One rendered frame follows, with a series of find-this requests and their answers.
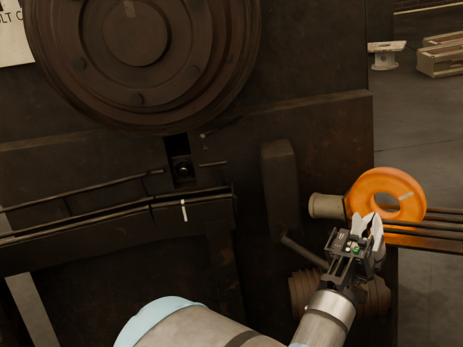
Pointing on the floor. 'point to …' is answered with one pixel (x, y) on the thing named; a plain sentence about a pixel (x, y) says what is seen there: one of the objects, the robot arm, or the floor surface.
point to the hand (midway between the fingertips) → (373, 220)
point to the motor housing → (377, 300)
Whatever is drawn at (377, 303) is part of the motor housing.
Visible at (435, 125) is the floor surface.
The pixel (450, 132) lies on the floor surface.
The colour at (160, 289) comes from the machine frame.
